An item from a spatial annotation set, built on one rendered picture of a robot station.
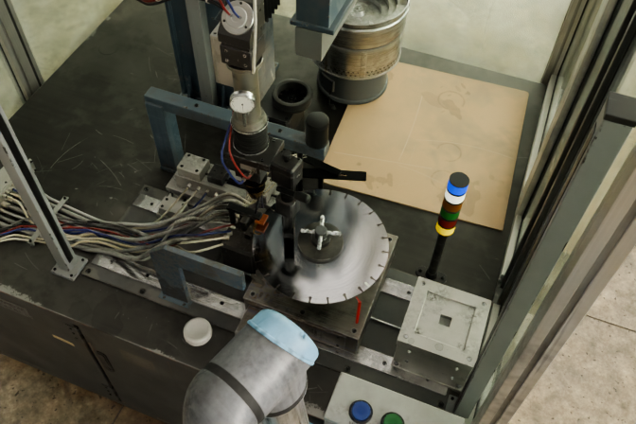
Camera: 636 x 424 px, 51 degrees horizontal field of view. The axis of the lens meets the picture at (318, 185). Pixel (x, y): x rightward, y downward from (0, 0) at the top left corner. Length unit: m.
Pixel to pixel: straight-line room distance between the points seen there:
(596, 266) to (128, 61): 1.87
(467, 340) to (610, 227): 0.83
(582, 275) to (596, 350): 1.87
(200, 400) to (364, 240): 0.76
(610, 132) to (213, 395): 0.62
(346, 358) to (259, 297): 0.26
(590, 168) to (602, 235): 0.11
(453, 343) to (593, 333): 1.26
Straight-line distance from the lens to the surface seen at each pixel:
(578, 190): 0.92
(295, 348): 1.01
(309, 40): 1.59
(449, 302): 1.62
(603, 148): 0.86
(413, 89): 2.27
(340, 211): 1.66
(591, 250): 0.83
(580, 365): 2.69
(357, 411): 1.47
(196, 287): 1.78
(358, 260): 1.58
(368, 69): 2.05
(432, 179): 2.01
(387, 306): 1.75
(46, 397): 2.60
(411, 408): 1.50
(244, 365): 0.98
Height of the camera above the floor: 2.29
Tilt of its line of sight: 52 degrees down
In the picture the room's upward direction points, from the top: 2 degrees clockwise
